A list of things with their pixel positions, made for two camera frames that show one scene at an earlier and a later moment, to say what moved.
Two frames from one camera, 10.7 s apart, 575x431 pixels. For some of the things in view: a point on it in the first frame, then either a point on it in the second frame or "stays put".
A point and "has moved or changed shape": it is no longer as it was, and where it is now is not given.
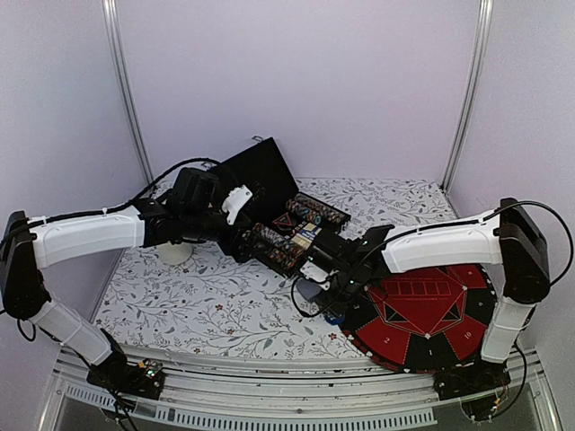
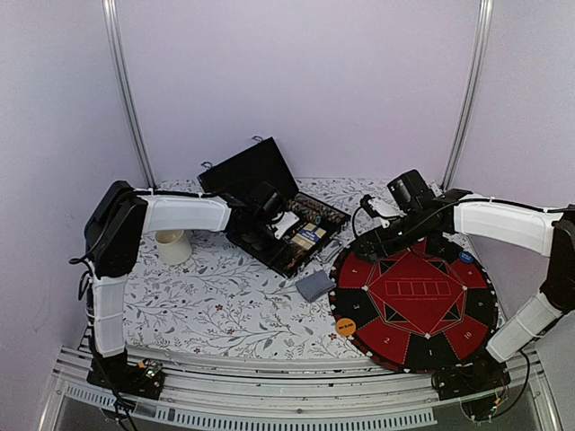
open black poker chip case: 281,222 stays put
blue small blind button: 334,321 has moved or changed shape
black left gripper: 230,245 to 269,257
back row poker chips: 315,211 stays put
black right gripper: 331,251 to 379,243
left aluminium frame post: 111,16 stays put
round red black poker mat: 423,321 stays put
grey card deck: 307,288 stays put
